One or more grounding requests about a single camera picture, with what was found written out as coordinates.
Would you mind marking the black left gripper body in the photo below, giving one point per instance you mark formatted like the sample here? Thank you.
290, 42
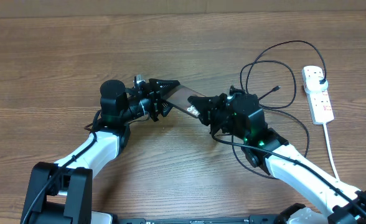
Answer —
154, 100

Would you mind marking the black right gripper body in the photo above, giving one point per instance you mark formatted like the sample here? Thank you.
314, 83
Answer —
220, 116

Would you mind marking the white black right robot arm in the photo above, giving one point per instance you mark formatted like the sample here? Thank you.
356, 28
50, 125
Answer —
241, 116

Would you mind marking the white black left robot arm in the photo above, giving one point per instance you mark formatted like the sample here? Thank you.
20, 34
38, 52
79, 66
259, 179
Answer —
61, 192

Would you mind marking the white charger plug adapter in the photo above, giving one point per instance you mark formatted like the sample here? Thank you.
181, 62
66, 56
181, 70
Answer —
315, 84

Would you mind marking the white power strip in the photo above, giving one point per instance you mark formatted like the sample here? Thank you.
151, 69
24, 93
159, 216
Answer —
319, 103

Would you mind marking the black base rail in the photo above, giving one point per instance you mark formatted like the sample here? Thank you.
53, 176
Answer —
251, 219

